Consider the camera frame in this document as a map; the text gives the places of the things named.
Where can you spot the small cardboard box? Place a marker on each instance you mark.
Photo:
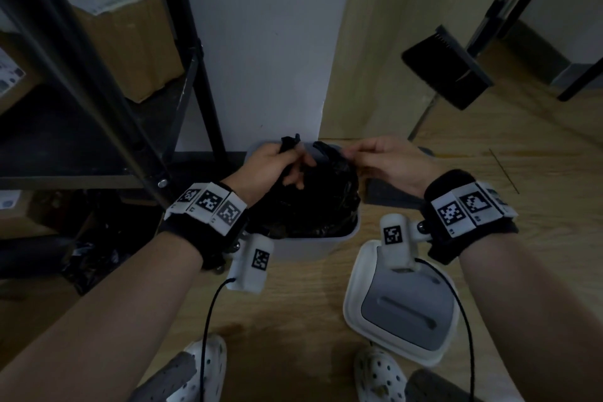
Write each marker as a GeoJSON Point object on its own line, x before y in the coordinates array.
{"type": "Point", "coordinates": [23, 218]}

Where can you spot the light wooden door panel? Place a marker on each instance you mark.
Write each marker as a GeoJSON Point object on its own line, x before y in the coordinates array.
{"type": "Point", "coordinates": [405, 34]}

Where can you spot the person's left fingers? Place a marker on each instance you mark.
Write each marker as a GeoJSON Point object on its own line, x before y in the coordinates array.
{"type": "Point", "coordinates": [296, 166]}

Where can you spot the black furniture leg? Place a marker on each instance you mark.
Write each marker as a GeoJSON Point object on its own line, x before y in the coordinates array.
{"type": "Point", "coordinates": [582, 85]}

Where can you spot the person's right forearm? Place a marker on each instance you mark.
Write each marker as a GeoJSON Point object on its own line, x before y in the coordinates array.
{"type": "Point", "coordinates": [532, 317]}

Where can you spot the crumpled black plastic bags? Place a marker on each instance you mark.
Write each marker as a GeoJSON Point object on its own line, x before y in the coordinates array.
{"type": "Point", "coordinates": [103, 246]}

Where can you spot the white perforated clog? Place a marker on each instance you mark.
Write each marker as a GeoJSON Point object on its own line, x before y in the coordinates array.
{"type": "Point", "coordinates": [379, 376]}
{"type": "Point", "coordinates": [209, 359]}

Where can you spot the person's left forearm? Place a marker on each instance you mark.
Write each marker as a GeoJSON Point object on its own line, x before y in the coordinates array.
{"type": "Point", "coordinates": [108, 317]}

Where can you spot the black wristband with marker tiles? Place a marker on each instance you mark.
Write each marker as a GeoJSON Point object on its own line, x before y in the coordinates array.
{"type": "Point", "coordinates": [466, 213]}
{"type": "Point", "coordinates": [207, 218]}

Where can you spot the person's right thumb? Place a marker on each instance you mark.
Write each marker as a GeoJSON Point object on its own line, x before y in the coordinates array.
{"type": "Point", "coordinates": [365, 160]}

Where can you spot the black trash bag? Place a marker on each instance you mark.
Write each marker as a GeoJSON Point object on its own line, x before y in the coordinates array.
{"type": "Point", "coordinates": [320, 199]}

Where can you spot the person's right hand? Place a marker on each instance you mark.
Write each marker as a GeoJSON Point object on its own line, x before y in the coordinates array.
{"type": "Point", "coordinates": [400, 164]}

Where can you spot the white trash bin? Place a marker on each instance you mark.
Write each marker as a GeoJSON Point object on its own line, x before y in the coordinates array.
{"type": "Point", "coordinates": [306, 248]}

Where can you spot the white and grey bin lid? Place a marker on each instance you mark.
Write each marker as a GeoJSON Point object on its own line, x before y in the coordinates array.
{"type": "Point", "coordinates": [405, 312]}

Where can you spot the large cardboard box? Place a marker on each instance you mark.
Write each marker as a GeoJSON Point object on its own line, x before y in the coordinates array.
{"type": "Point", "coordinates": [132, 39]}

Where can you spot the black metal shelf rack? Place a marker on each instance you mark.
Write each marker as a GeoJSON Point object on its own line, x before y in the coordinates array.
{"type": "Point", "coordinates": [85, 86]}

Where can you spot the cardboard box with printed label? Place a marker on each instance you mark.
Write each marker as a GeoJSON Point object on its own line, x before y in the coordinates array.
{"type": "Point", "coordinates": [12, 74]}

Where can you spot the black dustpan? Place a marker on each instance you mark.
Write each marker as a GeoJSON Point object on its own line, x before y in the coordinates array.
{"type": "Point", "coordinates": [445, 69]}

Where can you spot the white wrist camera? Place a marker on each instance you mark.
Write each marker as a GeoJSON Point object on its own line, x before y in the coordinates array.
{"type": "Point", "coordinates": [252, 265]}
{"type": "Point", "coordinates": [398, 241]}

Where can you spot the person's left hand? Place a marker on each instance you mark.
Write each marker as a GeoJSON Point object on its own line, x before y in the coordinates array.
{"type": "Point", "coordinates": [256, 171]}

